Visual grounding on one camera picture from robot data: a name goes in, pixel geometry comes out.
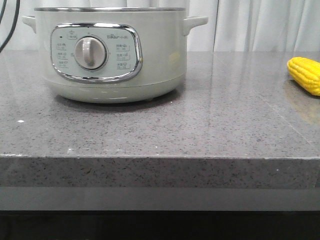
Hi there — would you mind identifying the white curtain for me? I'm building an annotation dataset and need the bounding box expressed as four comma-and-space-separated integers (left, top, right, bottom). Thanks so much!
19, 0, 320, 52

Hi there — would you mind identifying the yellow corn cob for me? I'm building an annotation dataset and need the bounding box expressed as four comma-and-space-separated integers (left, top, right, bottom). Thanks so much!
287, 56, 320, 97

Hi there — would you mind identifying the pale green electric pot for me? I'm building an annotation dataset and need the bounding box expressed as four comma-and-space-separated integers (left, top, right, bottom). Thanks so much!
22, 7, 209, 104

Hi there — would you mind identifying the black cable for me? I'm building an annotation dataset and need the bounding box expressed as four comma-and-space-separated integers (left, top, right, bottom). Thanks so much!
0, 0, 21, 53

